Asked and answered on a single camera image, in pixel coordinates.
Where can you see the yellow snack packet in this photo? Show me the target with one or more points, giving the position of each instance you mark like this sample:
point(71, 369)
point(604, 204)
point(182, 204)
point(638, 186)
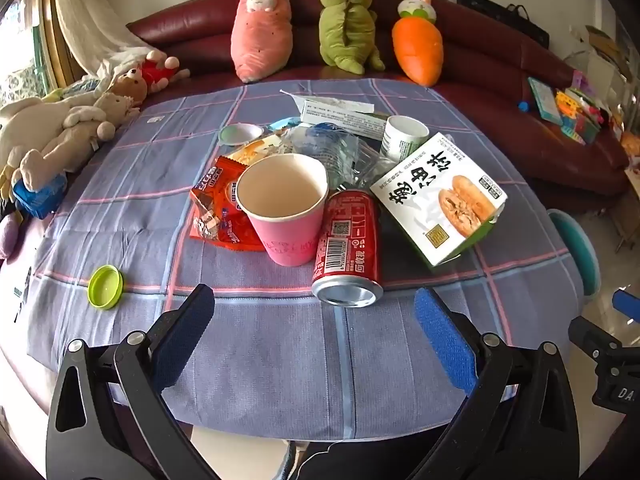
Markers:
point(255, 149)

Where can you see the clear plastic bottle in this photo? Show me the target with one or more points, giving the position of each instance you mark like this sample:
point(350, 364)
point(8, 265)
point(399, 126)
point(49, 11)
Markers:
point(325, 147)

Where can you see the dark red leather sofa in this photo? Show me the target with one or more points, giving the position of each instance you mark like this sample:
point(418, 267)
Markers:
point(500, 60)

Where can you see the white sandwich picture box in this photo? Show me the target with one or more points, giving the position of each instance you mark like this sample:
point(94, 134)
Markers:
point(425, 200)

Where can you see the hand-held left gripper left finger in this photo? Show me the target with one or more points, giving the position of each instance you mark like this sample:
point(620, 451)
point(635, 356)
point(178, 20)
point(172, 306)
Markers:
point(185, 340)

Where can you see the white curtain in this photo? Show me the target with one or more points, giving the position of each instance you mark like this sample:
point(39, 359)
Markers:
point(85, 25)

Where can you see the green packet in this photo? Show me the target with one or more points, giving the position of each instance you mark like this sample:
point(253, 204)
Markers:
point(75, 90)

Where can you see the long white carton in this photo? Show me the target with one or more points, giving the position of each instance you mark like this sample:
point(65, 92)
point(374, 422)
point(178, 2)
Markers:
point(340, 119)

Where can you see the orange snack wrapper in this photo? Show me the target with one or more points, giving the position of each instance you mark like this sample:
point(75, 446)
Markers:
point(215, 195)

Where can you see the black bag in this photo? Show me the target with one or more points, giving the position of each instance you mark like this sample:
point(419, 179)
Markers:
point(500, 20)

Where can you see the green dinosaur plush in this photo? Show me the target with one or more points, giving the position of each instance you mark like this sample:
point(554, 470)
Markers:
point(347, 25)

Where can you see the pink paper cup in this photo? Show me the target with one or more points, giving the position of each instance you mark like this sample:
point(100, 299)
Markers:
point(290, 240)

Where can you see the purple plush toy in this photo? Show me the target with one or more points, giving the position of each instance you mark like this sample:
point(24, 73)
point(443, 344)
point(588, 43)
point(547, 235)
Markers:
point(10, 237)

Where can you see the blue plastic toy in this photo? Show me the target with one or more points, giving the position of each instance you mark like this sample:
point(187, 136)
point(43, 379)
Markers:
point(40, 197)

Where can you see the cream rabbit plush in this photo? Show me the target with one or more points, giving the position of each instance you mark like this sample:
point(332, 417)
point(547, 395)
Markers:
point(75, 135)

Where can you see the small blue toy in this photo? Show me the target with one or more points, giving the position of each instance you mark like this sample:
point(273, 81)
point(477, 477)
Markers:
point(523, 106)

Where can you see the grey plaid tablecloth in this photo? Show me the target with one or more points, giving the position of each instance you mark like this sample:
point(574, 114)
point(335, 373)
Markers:
point(300, 360)

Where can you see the red soda can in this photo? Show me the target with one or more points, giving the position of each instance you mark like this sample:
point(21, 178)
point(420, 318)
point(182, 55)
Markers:
point(345, 245)

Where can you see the white foil cup lid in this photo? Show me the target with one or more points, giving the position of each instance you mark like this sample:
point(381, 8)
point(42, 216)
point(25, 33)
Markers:
point(237, 134)

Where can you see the white paper strip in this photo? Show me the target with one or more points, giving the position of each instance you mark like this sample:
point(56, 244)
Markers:
point(345, 104)

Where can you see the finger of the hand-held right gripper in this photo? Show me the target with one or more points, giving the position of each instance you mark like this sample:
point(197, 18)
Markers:
point(627, 306)
point(595, 337)

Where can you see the brown bear plush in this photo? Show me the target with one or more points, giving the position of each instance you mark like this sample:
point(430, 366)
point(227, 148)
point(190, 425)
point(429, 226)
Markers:
point(131, 85)

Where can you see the white cup with green label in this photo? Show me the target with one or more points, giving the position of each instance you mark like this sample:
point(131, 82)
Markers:
point(400, 145)

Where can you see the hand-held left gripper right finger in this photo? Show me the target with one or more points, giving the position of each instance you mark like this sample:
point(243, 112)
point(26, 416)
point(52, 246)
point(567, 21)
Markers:
point(442, 345)

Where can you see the teal picture book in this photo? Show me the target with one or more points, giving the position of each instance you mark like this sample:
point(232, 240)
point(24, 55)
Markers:
point(545, 100)

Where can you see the white plush toy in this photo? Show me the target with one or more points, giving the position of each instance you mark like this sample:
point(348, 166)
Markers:
point(20, 125)

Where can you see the light blue wrapper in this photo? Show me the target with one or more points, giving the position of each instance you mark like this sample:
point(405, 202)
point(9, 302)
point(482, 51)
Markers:
point(284, 122)

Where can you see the teal plastic bin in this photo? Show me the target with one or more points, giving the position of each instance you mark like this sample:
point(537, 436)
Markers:
point(580, 250)

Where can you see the orange carrot plush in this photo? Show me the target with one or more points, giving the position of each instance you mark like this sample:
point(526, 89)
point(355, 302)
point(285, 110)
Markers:
point(417, 50)

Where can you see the green plastic lid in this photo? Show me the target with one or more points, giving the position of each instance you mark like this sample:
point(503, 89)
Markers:
point(105, 285)

